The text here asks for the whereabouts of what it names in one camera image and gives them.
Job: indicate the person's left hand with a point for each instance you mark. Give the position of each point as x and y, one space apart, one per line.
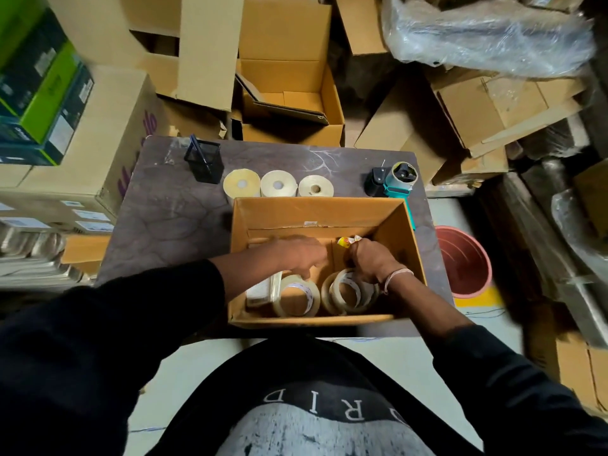
299 254

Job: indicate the person's right hand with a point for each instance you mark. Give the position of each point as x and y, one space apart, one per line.
375 261

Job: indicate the clear pen packet yellow label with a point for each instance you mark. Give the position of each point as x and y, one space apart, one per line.
347 241

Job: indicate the brown supply box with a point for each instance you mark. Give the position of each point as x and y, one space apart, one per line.
309 213

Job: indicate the white label sheet bundle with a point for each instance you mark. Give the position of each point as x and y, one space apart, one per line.
261 292

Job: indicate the white label roll brown core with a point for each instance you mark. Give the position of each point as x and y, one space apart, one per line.
325 182

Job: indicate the yellowish label roll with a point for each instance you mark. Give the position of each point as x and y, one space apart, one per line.
242 178

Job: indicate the person's right forearm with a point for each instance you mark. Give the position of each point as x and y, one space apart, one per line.
418 308

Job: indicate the person's left forearm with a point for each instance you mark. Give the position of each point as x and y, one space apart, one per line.
247 275

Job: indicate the flat brown cardboard piece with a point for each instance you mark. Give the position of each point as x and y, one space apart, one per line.
361 23

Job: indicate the stack of flattened cardboard sheets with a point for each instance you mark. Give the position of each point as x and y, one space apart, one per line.
33 256

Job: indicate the green teal product box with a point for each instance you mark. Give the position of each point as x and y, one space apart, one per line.
47 99
33 66
66 123
14 23

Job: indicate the pale wrist thread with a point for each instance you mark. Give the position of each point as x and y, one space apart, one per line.
399 275

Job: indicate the teal tape dispenser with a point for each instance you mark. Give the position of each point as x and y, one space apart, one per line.
401 178

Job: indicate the red plastic bucket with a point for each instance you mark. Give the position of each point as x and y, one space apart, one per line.
463 265

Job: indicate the black printed shirt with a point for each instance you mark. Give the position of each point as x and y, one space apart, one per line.
309 375

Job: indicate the black mesh pen holder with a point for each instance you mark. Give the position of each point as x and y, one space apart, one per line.
206 163

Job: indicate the folded flat brown carton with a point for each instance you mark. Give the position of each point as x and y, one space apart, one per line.
394 128

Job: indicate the small brown carton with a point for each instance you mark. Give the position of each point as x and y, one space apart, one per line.
480 166

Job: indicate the dark blue pen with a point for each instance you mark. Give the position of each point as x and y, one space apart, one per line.
197 151

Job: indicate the plastic wrapped dark sheet stack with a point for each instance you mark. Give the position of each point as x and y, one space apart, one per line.
546 256

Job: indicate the tilted brown carton plastic patch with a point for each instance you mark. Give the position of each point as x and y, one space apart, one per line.
475 113

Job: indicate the small orange carton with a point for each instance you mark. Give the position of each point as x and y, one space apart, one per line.
85 251

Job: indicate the open orange carton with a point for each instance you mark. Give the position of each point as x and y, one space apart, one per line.
285 28

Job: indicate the large carton purple print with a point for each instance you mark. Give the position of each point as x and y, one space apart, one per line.
119 113

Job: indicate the clear plastic wrapped bundle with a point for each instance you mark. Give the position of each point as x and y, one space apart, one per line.
484 37

